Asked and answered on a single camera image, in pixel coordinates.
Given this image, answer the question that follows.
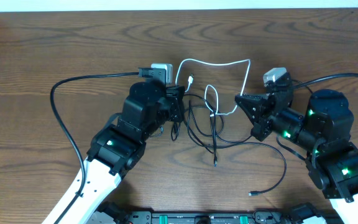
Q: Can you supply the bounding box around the long black USB cable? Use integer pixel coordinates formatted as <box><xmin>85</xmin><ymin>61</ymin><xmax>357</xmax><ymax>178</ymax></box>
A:
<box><xmin>183</xmin><ymin>93</ymin><xmax>288</xmax><ymax>197</ymax></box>

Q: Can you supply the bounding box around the white USB cable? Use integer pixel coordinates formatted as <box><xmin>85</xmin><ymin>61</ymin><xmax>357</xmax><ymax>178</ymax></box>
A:
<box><xmin>175</xmin><ymin>58</ymin><xmax>251</xmax><ymax>118</ymax></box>

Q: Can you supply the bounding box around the short black cable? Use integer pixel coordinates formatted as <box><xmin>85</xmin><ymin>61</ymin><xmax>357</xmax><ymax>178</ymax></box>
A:
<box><xmin>170</xmin><ymin>99</ymin><xmax>226</xmax><ymax>167</ymax></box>

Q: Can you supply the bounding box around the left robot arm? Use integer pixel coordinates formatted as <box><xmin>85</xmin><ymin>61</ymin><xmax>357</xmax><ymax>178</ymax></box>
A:
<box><xmin>44</xmin><ymin>63</ymin><xmax>185</xmax><ymax>223</ymax></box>

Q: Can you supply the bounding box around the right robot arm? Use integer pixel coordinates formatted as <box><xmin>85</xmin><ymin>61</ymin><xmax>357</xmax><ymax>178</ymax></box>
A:
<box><xmin>235</xmin><ymin>68</ymin><xmax>358</xmax><ymax>223</ymax></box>

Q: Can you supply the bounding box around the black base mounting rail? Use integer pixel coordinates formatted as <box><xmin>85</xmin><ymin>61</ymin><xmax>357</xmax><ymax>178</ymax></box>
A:
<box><xmin>98</xmin><ymin>202</ymin><xmax>341</xmax><ymax>224</ymax></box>

